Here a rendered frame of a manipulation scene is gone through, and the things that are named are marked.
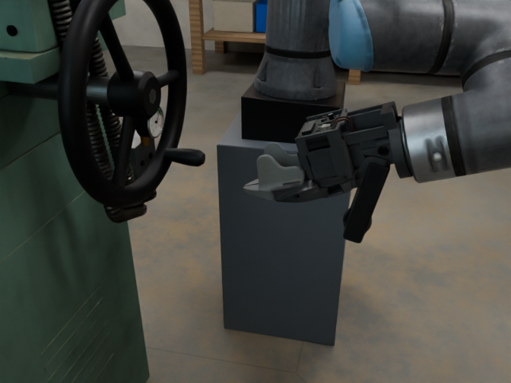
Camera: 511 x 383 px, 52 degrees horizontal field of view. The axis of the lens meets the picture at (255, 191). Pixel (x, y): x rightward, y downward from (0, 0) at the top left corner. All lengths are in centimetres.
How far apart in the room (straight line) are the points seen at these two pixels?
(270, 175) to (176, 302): 97
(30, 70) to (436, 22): 45
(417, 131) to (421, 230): 137
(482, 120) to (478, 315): 111
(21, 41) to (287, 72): 62
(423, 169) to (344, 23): 18
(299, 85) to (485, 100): 61
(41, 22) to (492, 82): 50
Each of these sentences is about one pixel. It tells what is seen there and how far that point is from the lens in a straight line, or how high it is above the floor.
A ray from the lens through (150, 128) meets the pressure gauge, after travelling 98.
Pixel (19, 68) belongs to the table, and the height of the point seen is 86.
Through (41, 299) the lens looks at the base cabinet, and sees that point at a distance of 90.
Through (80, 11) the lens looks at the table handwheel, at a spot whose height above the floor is 93.
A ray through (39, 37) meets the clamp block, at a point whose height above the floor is 89.
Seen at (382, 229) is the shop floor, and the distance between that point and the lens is 191.
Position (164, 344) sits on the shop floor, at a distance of 145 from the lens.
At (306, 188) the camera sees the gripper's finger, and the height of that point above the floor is 73.
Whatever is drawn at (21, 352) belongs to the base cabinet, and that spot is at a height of 43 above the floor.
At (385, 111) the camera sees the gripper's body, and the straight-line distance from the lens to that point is 60.
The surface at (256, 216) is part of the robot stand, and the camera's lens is 122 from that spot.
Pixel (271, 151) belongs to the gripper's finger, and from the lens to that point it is 67.
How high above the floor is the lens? 103
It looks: 29 degrees down
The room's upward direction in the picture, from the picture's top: straight up
